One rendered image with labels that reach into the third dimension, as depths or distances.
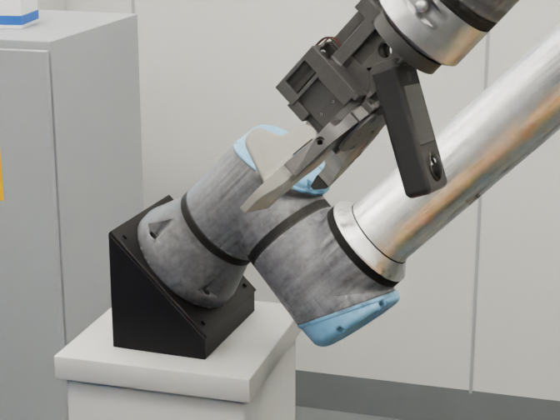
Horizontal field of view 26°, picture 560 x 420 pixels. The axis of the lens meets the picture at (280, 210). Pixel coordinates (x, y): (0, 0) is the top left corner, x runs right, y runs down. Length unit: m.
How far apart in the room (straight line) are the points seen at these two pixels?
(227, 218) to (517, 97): 0.47
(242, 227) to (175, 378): 0.25
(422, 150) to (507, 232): 2.84
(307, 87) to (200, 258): 0.84
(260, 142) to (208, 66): 2.92
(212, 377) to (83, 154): 1.21
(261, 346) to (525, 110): 0.58
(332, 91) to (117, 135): 2.09
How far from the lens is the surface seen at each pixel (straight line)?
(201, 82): 3.98
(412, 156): 1.04
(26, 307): 2.94
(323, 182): 1.17
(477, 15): 1.01
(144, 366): 1.87
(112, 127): 3.08
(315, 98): 1.06
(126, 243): 1.88
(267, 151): 1.05
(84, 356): 1.92
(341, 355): 4.12
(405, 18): 1.01
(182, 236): 1.87
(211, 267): 1.87
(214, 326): 1.90
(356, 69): 1.06
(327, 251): 1.76
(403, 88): 1.04
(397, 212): 1.73
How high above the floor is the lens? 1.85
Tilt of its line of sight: 17 degrees down
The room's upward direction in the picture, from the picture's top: straight up
